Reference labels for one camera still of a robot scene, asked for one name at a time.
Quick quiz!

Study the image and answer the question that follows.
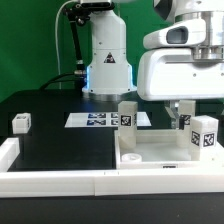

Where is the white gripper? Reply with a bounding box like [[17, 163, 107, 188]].
[[137, 19, 224, 129]]

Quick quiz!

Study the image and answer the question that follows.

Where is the white square tabletop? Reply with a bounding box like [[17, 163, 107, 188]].
[[114, 129, 224, 169]]

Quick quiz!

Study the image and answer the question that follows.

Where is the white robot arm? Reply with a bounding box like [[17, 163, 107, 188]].
[[80, 0, 224, 102]]

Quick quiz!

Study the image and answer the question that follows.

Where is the white marker tag sheet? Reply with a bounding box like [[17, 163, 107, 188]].
[[65, 111, 152, 128]]

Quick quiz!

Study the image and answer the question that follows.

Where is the white U-shaped obstacle fence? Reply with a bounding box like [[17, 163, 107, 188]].
[[0, 138, 224, 198]]

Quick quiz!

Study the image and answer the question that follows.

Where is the black camera on mount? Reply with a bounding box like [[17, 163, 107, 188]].
[[80, 0, 112, 9]]

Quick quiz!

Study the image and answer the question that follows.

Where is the white cable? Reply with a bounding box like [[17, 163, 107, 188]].
[[54, 0, 79, 90]]

